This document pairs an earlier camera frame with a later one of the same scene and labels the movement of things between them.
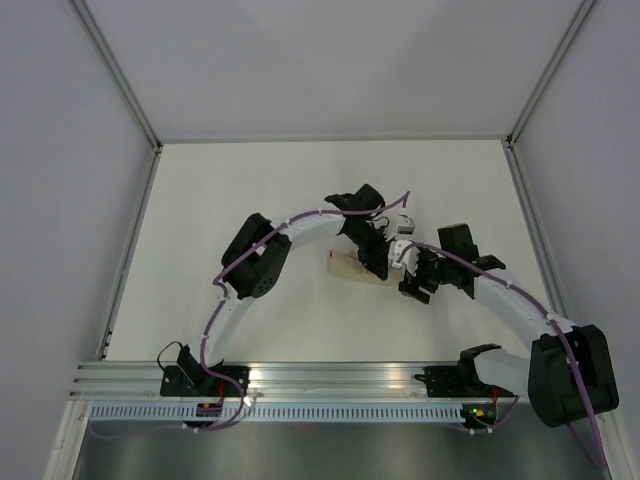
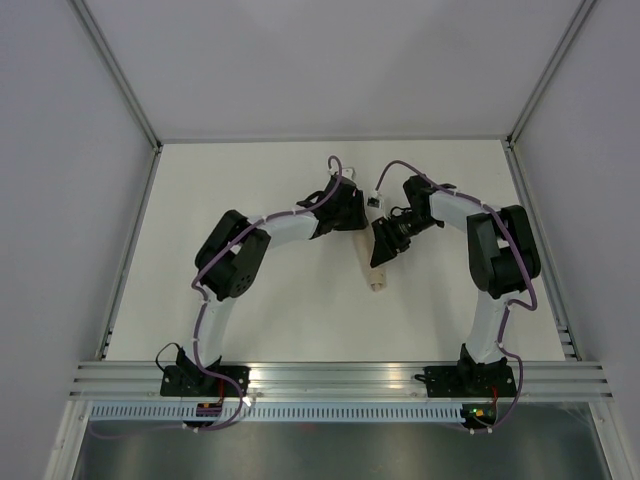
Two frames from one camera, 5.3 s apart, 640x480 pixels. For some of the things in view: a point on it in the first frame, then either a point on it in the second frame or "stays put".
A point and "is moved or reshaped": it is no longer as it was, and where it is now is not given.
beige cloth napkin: (345, 265) is moved or reshaped
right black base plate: (457, 382) stays put
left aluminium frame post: (119, 75) stays put
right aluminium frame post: (548, 73) stays put
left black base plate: (173, 383) stays put
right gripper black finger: (412, 290) → (384, 247)
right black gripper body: (431, 268) → (407, 226)
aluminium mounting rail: (291, 380) stays put
